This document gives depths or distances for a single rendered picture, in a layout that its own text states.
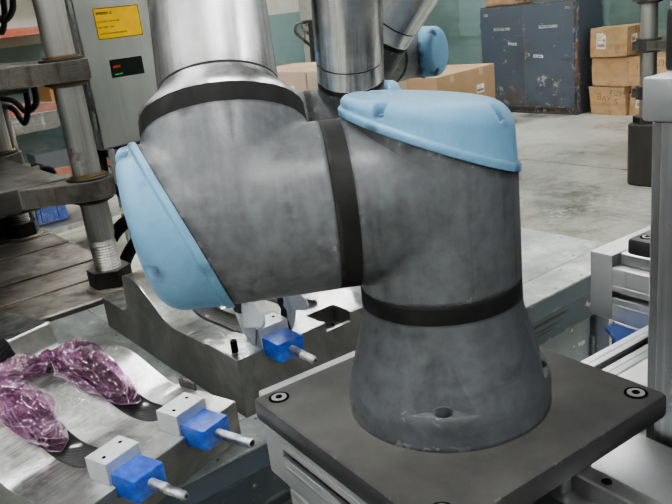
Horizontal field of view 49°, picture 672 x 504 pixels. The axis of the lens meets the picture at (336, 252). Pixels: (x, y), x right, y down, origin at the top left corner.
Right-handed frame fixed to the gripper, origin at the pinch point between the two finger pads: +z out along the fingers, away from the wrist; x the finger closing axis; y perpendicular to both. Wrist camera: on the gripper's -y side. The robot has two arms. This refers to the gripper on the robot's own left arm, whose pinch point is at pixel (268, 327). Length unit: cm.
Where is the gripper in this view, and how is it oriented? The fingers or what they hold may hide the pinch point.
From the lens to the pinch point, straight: 106.4
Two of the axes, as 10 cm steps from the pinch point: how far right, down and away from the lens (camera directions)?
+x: 7.8, -2.8, 5.6
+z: 1.1, 9.4, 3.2
